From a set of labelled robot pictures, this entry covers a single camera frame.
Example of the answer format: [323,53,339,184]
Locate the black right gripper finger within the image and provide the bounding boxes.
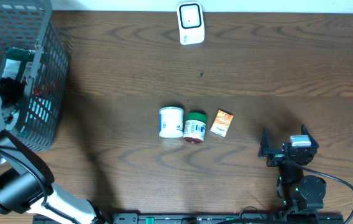
[301,124,317,144]
[257,127,270,157]

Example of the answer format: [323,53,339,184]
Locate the orange tissue pack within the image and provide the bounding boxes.
[210,110,234,137]

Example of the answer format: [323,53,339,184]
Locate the green lid jar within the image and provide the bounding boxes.
[183,112,208,144]

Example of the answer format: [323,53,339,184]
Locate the white plastic jar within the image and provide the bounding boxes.
[159,106,184,138]

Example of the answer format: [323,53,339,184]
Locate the green white wipes pack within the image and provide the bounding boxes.
[0,47,36,85]

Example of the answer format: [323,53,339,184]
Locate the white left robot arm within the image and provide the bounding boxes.
[0,85,114,223]

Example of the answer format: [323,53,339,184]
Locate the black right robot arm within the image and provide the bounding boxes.
[258,125,326,213]

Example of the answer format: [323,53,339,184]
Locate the white barcode scanner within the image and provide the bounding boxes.
[176,2,205,45]

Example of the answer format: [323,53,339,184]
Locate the grey plastic mesh basket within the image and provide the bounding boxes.
[0,1,69,152]

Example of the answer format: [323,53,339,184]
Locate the black mounting rail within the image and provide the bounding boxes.
[33,212,344,224]

